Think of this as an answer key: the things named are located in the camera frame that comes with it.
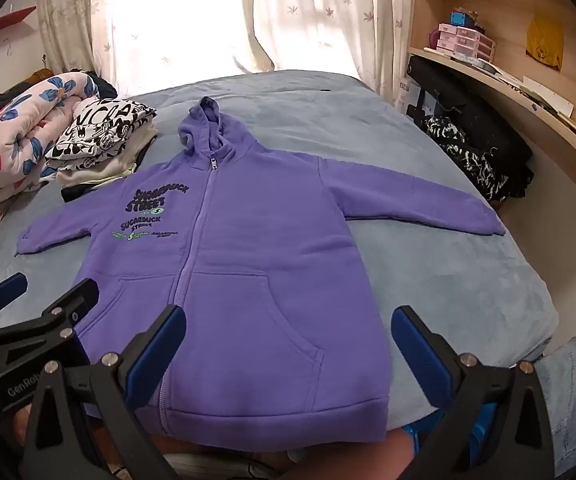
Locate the yellow cloth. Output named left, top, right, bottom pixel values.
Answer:
left=525, top=14, right=565, bottom=71

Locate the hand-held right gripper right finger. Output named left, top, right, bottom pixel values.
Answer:
left=390, top=305, right=569, bottom=480

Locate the floral quilt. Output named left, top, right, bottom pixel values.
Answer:
left=0, top=71, right=101, bottom=211

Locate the pink drawer organizer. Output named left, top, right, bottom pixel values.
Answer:
left=437, top=22, right=496, bottom=61

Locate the cream folded garment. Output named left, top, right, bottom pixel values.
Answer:
left=40, top=130, right=159, bottom=193

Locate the purple zip hoodie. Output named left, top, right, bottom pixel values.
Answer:
left=16, top=96, right=506, bottom=453

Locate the white floral sheer curtain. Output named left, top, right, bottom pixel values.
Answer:
left=253, top=0, right=419, bottom=96
left=35, top=0, right=241, bottom=98

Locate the wooden shelf unit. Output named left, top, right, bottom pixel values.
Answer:
left=405, top=0, right=576, bottom=221

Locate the red wall shelf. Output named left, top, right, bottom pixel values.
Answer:
left=0, top=6, right=37, bottom=36

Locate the black and white printed garment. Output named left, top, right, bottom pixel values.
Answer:
left=45, top=95, right=159, bottom=173

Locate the person's denim-clad leg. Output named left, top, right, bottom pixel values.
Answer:
left=533, top=337, right=576, bottom=476

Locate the dark knit garment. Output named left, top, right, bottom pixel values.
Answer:
left=68, top=67, right=118, bottom=101

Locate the blue plastic stool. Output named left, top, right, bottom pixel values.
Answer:
left=400, top=400, right=499, bottom=461

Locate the grey-blue fleece blanket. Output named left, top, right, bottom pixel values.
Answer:
left=0, top=70, right=561, bottom=441

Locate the black and white patterned cloth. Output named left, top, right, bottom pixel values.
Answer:
left=420, top=115, right=511, bottom=203

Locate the black folded garment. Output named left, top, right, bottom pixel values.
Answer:
left=62, top=182, right=118, bottom=203

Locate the white cardboard box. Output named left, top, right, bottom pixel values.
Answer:
left=393, top=80, right=439, bottom=121

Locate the long black case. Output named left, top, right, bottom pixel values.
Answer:
left=405, top=55, right=534, bottom=196

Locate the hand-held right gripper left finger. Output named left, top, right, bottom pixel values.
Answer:
left=18, top=304, right=189, bottom=480

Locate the stack of papers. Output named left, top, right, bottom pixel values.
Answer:
left=468, top=57, right=576, bottom=121

